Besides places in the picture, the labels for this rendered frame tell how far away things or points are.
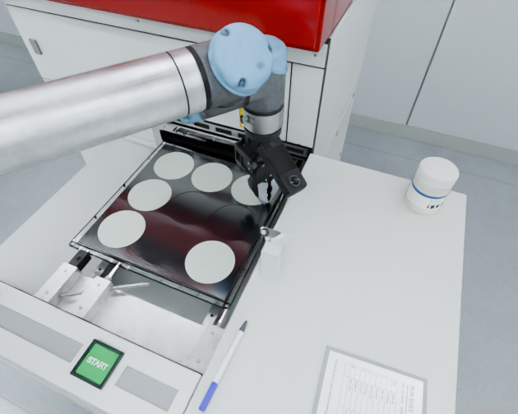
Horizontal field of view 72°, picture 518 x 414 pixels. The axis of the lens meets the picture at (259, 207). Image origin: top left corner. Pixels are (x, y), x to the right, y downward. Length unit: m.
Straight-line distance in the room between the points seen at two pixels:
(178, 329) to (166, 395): 0.15
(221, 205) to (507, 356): 1.43
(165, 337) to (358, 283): 0.36
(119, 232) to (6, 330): 0.26
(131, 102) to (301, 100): 0.45
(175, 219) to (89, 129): 0.44
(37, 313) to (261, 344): 0.37
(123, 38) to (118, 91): 0.55
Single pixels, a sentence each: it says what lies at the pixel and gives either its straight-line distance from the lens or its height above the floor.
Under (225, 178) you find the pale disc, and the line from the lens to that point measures 0.88.
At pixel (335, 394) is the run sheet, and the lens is 0.58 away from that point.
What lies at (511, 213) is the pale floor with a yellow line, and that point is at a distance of 2.40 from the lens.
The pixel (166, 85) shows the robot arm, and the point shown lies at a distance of 0.41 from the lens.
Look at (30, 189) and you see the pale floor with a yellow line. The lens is 2.47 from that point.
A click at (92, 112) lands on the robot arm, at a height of 1.31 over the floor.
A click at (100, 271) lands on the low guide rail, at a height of 0.85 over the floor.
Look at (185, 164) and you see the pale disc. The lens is 0.93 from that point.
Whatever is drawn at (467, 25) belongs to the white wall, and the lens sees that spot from 2.28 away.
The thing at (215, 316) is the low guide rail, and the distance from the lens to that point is 0.73.
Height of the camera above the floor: 1.52
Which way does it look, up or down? 50 degrees down
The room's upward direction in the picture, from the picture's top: straight up
